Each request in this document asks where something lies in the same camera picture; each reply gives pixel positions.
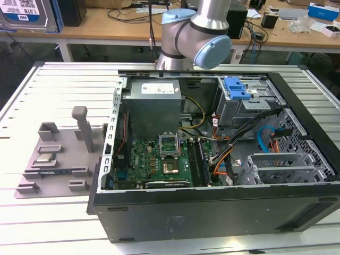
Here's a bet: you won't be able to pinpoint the CPU socket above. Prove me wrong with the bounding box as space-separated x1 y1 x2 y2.
161 156 181 176

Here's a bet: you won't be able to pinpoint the black cable bundle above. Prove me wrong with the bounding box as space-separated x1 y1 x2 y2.
224 108 282 186

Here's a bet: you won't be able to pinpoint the long wooden desk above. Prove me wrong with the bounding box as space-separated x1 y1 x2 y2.
0 6 340 63

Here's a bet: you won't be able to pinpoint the black pen holder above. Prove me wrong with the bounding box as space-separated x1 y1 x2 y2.
261 13 278 29

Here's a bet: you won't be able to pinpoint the clear plastic bag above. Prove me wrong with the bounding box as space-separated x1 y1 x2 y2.
289 15 312 34

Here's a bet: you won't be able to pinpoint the grey power supply unit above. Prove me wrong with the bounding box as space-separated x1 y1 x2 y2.
121 79 183 141

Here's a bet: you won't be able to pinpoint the large black box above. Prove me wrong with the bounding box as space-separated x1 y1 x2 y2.
61 0 87 27

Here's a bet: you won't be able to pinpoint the black speaker box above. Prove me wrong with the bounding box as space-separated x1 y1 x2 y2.
226 4 249 40

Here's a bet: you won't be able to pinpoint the blue data wire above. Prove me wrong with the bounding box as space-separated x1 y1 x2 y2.
257 126 292 154

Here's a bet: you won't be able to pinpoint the blue drive carrier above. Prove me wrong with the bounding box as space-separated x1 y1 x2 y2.
224 76 252 100

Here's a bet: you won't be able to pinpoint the metal socket cover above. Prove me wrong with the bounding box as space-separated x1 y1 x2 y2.
158 132 182 159

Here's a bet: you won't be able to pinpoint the flat grey box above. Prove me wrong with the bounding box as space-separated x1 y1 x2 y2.
277 7 309 21

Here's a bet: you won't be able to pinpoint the silver CPU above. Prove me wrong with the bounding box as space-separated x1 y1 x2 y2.
36 153 56 163

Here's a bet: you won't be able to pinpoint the grey parts rack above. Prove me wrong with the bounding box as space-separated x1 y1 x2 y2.
13 106 109 200

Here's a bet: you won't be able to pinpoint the hard disk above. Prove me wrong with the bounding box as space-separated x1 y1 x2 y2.
0 0 64 34

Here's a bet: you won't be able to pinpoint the red and black fan wire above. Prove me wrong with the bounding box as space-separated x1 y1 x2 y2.
116 111 130 158

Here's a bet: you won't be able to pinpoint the white open box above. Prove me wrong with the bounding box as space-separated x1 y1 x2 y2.
317 22 340 38

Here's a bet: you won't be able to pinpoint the green motherboard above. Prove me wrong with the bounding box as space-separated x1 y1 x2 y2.
114 138 221 190

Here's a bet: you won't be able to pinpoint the loose RAM stick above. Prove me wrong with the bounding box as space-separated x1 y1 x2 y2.
38 169 72 175

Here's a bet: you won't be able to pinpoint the blue cardboard box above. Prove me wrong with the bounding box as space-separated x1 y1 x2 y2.
308 2 340 23

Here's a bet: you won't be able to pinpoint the black graphics card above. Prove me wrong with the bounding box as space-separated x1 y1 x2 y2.
137 180 191 190

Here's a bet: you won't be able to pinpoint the thin grey robot cable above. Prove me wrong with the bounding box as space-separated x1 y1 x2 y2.
148 0 156 64

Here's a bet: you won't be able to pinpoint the multicolour wire bundle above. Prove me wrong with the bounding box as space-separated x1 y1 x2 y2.
209 144 235 177

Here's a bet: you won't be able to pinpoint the white paper sheet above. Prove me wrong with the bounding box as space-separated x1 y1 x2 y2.
137 7 167 15

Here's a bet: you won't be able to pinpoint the orange power wire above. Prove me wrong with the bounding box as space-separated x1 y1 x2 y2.
270 134 280 154

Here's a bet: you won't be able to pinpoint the metal drive cage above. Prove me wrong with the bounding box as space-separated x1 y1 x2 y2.
216 76 286 133

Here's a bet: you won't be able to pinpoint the yellow power wires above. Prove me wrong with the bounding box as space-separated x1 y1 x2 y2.
178 97 207 131

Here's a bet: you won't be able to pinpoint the black open PC case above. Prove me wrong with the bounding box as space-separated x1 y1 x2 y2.
87 69 340 244

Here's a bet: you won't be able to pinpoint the metal disk bay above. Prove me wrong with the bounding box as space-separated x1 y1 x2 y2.
236 152 335 185

